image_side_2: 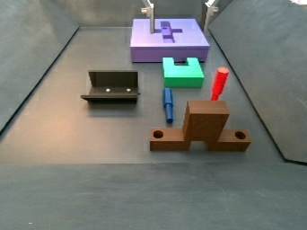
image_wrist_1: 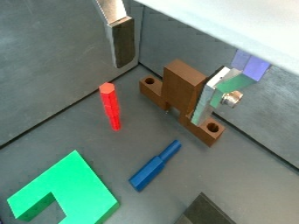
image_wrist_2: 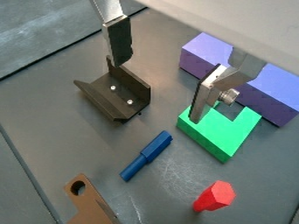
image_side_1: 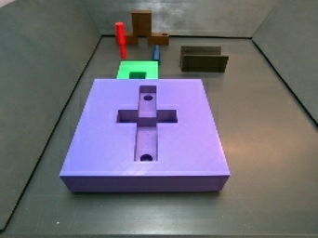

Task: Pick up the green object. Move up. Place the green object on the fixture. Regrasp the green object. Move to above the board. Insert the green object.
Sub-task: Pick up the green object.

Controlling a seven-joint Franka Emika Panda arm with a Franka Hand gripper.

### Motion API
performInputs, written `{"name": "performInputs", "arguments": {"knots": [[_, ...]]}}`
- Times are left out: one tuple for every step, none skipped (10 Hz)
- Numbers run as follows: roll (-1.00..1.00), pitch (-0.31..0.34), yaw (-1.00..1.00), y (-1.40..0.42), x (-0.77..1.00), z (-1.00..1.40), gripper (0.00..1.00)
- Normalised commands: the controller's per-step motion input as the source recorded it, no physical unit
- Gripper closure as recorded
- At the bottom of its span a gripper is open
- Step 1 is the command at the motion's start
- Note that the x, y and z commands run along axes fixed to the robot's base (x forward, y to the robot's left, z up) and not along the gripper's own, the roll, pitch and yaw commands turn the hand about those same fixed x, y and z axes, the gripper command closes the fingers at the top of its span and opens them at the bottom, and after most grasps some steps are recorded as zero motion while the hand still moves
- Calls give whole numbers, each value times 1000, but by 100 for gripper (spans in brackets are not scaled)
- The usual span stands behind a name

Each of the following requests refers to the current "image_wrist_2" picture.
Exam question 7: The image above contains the blue peg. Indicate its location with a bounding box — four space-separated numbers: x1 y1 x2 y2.
118 130 173 181

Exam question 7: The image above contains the black angle fixture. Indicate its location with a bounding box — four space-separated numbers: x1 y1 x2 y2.
73 57 150 123

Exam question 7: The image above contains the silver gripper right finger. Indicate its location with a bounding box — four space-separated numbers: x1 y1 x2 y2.
188 47 266 123

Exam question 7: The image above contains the green U-shaped block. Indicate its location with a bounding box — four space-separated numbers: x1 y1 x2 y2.
176 107 261 163

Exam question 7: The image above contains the brown T-shaped block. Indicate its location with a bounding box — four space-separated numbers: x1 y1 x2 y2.
63 173 119 224

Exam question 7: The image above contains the purple board with cross slot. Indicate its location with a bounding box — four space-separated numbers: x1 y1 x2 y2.
178 33 299 127

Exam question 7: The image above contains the red peg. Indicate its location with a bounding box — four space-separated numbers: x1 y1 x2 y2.
192 180 236 213

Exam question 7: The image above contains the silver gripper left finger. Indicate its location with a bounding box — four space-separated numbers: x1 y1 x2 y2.
89 0 133 67

